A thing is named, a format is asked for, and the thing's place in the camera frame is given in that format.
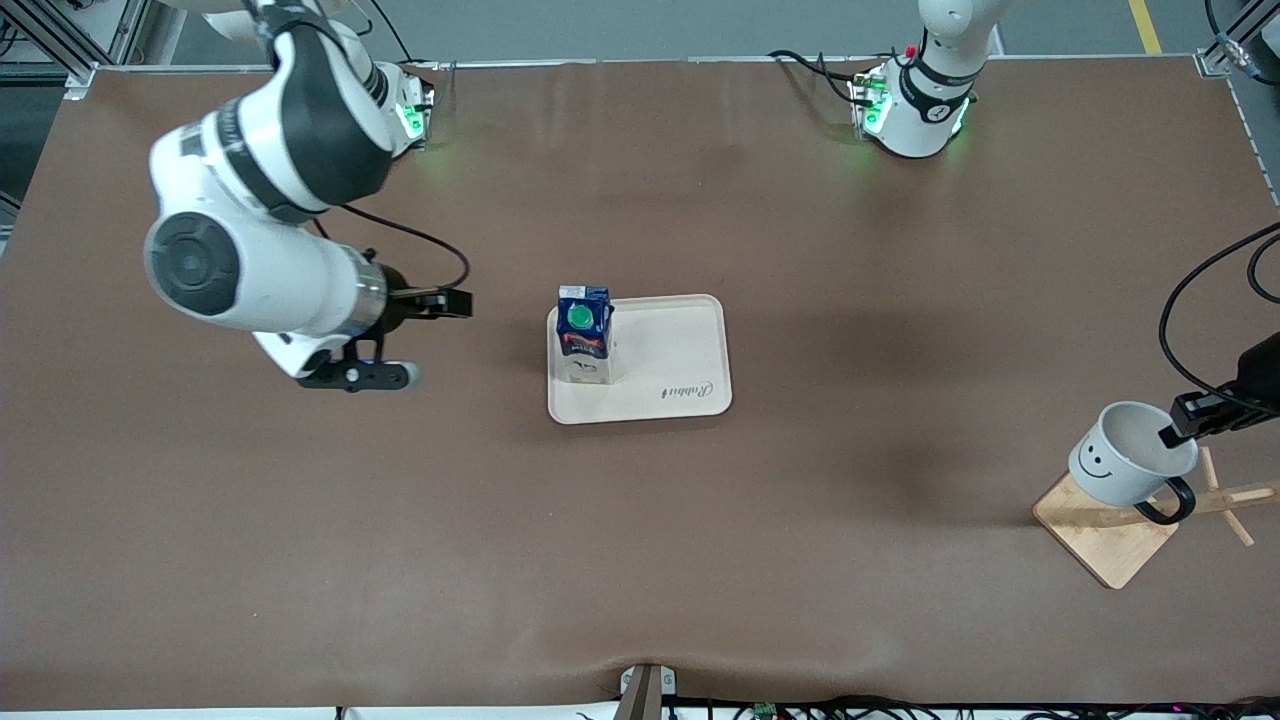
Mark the short black looped cable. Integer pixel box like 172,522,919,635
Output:
1247,233,1280,303

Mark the black arm base cable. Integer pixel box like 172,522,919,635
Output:
768,48,866,106

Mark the long black left arm cable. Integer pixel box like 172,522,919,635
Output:
1159,222,1280,403

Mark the bamboo wooden cup rack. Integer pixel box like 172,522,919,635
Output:
1032,445,1280,590

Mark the blue milk carton green cap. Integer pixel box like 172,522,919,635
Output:
556,284,615,386

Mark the brown table mat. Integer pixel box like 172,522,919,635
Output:
0,55,1280,711

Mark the white rectangular Rabbit tray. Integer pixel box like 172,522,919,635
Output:
547,293,734,426

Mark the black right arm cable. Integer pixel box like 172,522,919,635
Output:
318,203,471,291

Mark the aluminium frame profile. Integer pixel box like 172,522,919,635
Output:
0,0,151,98
1200,0,1280,78

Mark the white smiley mug black handle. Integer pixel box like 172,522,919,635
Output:
1068,401,1199,526

